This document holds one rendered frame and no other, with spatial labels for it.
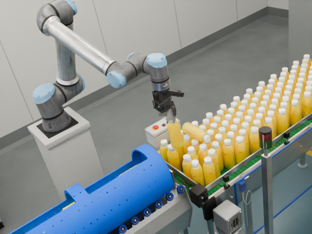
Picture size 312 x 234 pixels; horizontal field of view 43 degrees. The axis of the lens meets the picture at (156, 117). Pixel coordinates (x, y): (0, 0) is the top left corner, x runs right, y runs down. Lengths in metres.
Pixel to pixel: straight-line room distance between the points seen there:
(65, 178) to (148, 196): 0.92
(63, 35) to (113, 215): 0.92
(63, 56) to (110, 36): 2.62
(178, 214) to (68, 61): 1.10
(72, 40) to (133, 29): 3.18
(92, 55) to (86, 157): 0.98
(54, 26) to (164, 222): 1.16
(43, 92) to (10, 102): 2.18
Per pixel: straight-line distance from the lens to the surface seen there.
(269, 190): 2.23
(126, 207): 1.91
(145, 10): 5.25
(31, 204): 3.94
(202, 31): 5.95
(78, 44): 2.01
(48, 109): 2.57
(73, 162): 2.71
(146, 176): 1.93
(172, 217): 2.17
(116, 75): 1.85
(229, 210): 2.15
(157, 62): 1.85
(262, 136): 1.98
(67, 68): 2.50
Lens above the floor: 2.43
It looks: 32 degrees down
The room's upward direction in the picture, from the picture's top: 12 degrees counter-clockwise
